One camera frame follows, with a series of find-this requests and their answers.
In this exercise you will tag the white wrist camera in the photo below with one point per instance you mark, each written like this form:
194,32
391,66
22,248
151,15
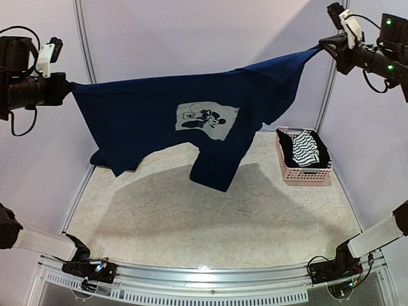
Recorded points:
344,20
47,55

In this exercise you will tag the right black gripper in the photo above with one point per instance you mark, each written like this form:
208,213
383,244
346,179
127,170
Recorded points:
341,51

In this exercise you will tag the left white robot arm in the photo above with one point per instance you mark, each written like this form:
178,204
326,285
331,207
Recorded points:
27,82

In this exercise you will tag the aluminium front rail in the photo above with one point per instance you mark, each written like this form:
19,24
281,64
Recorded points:
298,283

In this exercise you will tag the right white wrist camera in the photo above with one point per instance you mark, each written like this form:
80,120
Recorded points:
344,20

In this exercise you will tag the right aluminium frame post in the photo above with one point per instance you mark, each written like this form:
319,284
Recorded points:
326,97

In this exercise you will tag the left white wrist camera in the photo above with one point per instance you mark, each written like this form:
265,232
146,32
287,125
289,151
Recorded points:
47,55

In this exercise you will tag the black white striped garment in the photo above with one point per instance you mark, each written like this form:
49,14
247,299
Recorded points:
305,151

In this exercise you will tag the black garment in basket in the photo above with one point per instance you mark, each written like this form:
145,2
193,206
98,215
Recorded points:
286,143

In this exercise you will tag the blue garment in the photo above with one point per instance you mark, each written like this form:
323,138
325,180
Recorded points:
219,113

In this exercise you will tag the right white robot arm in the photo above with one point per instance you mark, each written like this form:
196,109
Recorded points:
387,58

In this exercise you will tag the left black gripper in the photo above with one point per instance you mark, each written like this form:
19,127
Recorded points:
57,94

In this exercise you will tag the aluminium frame post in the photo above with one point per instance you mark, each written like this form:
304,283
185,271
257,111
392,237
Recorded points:
83,40
326,97

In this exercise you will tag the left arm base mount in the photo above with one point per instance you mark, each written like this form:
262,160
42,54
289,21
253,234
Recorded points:
100,270

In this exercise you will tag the left aluminium frame post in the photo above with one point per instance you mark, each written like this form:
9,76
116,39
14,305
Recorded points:
83,40

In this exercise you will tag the dark blue denim jeans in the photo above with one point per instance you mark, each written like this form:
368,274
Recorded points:
97,159

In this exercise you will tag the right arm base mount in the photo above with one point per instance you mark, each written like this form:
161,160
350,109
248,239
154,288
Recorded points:
343,274

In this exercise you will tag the pink plastic laundry basket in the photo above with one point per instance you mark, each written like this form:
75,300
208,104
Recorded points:
300,176

